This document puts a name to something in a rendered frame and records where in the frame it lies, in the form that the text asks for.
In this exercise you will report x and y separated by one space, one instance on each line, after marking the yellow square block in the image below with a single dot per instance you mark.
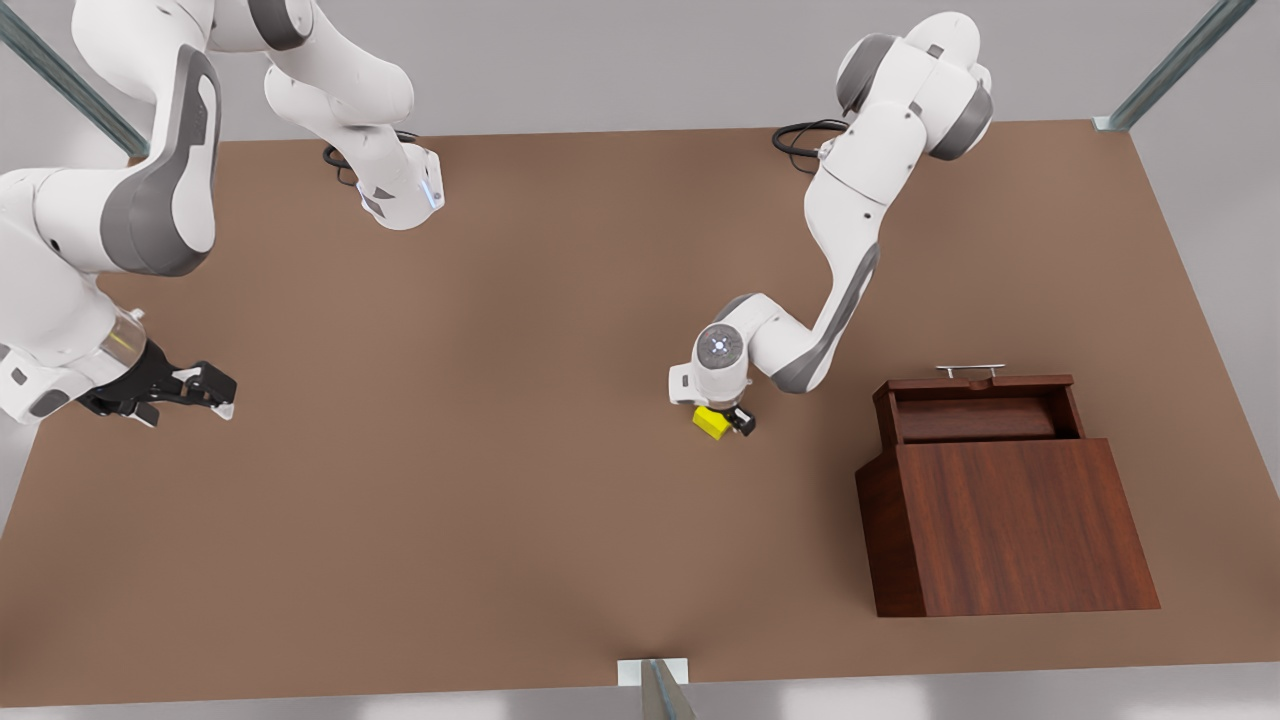
711 422

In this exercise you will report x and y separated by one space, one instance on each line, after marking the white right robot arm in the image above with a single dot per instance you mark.
150 200

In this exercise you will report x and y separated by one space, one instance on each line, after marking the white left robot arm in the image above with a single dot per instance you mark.
860 220

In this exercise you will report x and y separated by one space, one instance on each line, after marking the brown wooden cabinet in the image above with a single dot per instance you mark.
1020 530

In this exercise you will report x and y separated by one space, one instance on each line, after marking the silver frame post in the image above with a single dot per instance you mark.
70 80
660 690
1170 65

